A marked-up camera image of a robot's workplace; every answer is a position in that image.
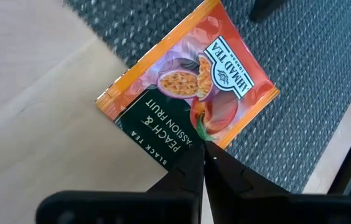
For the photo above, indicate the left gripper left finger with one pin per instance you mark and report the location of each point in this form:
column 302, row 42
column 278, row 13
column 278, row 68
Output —
column 132, row 208

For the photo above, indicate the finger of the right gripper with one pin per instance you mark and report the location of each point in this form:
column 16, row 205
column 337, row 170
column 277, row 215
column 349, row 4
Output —
column 264, row 7

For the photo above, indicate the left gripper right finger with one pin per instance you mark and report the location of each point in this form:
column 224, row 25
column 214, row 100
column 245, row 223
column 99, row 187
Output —
column 272, row 208

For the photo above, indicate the orange Ahmad peach tea packet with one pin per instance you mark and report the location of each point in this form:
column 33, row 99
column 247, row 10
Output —
column 194, row 77

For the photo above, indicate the grey woven placemat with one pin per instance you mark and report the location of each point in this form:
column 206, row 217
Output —
column 303, row 93

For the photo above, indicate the black metal table frame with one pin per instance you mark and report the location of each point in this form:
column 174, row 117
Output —
column 349, row 165

